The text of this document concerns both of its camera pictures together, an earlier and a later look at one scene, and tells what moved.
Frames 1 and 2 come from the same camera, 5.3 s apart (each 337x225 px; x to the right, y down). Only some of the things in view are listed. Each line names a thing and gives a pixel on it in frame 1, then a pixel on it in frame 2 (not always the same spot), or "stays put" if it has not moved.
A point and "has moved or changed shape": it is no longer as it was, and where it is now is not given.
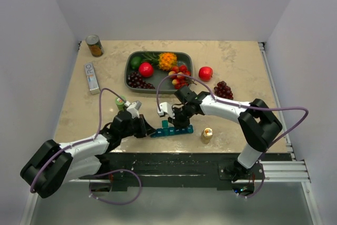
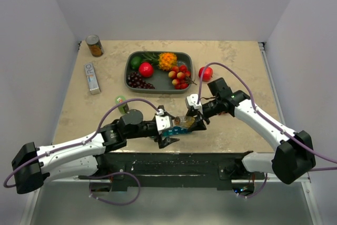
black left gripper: (145, 128) → (163, 143)
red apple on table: (205, 73) stays put
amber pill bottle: (207, 135) has moved or changed shape
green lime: (136, 62) stays put
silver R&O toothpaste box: (93, 82) stays put
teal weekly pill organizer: (166, 130) stays put
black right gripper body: (182, 115) → (210, 108)
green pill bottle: (120, 103) stays put
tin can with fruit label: (95, 45) stays put
